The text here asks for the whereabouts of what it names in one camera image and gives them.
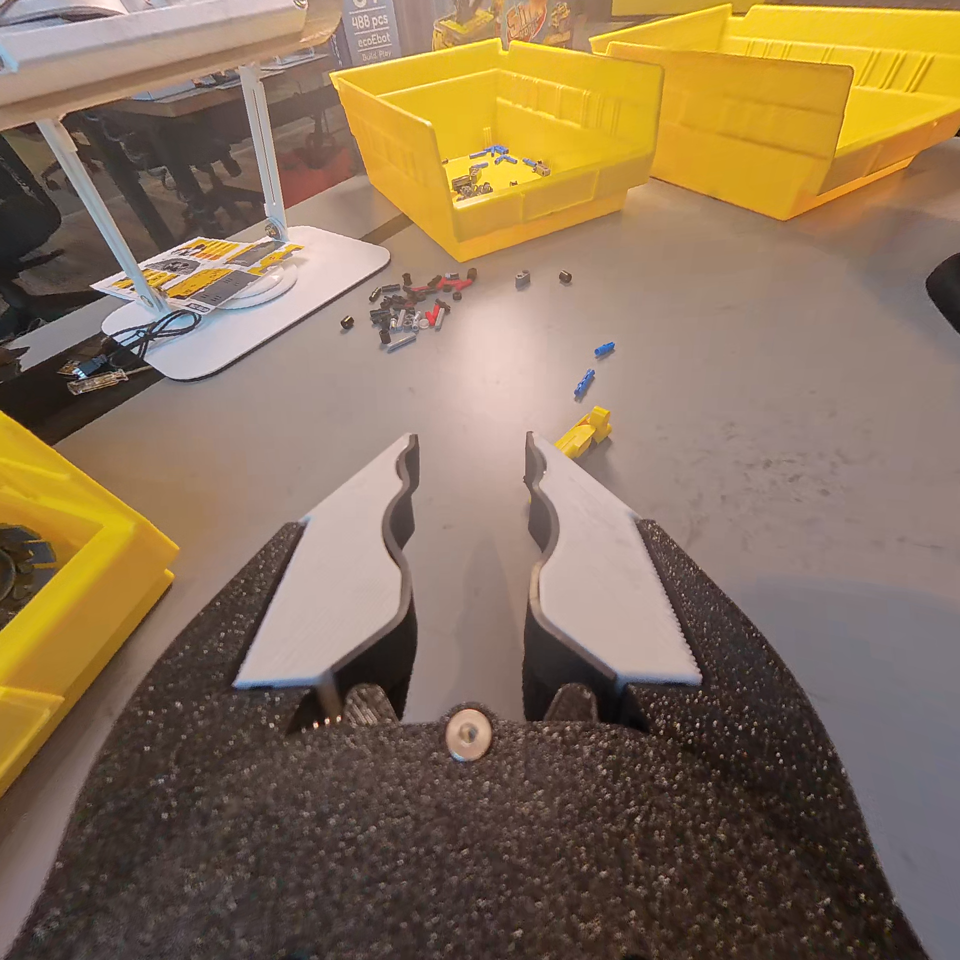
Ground yellow bin with toy vehicle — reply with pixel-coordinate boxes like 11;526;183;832
0;411;181;798

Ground black office chair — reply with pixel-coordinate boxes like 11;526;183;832
0;146;65;335

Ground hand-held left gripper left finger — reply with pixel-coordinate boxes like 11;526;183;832
232;432;421;690

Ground pile of small toy parts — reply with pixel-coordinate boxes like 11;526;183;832
366;267;479;353

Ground yellow bin with parts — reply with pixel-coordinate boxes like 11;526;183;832
330;39;666;264

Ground yellow tracked toy vehicle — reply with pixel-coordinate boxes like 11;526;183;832
0;523;59;633

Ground yellow angled toy beam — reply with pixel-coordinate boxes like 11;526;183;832
554;405;613;459

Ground person's right forearm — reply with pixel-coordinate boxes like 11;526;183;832
924;252;960;336

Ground white rounded board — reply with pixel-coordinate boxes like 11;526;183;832
99;224;392;383

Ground black cable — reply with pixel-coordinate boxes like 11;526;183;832
58;308;205;377

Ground grey desk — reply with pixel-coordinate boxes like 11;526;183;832
0;176;960;960

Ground printed sticker sheet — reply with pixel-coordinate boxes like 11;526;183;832
88;235;306;311

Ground red crate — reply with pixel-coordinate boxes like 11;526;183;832
277;141;359;209

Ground empty yellow storage bin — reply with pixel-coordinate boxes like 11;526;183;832
589;3;960;223

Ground white book stand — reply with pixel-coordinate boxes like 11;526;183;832
0;0;333;314

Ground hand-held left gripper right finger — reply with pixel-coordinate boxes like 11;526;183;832
523;431;705;688

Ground clear handled screwdriver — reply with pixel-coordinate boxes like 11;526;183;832
66;368;132;397

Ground blue black bricks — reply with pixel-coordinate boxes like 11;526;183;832
441;141;554;201

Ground toy kit cardboard box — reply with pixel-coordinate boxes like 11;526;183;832
341;0;618;70

